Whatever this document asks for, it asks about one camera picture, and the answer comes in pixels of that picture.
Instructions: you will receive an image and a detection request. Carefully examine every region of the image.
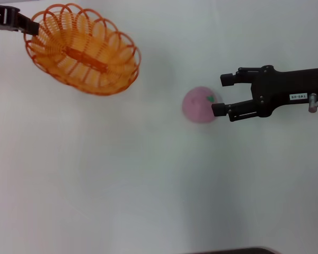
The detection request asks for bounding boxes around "silver cylindrical connector plug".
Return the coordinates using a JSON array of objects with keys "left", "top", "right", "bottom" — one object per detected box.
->
[{"left": 308, "top": 93, "right": 318, "bottom": 113}]

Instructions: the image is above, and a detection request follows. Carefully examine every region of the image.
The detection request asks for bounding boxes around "orange woven plastic basket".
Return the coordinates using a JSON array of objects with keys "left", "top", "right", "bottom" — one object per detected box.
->
[{"left": 23, "top": 3, "right": 143, "bottom": 95}]

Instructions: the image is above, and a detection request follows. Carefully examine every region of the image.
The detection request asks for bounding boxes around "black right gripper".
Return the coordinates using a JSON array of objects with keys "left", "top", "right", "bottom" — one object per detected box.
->
[{"left": 211, "top": 65, "right": 318, "bottom": 123}]

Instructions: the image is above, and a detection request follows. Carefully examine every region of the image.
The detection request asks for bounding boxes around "dark robot torso edge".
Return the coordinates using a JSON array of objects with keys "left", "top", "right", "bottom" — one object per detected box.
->
[{"left": 195, "top": 246, "right": 278, "bottom": 254}]

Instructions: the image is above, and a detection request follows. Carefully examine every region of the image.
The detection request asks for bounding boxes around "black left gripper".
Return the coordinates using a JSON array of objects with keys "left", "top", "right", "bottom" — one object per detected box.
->
[{"left": 0, "top": 5, "right": 40, "bottom": 36}]

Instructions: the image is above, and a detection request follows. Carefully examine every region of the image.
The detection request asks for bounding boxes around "pink plush peach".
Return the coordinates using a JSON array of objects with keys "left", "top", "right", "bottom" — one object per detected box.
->
[{"left": 182, "top": 86, "right": 224, "bottom": 124}]

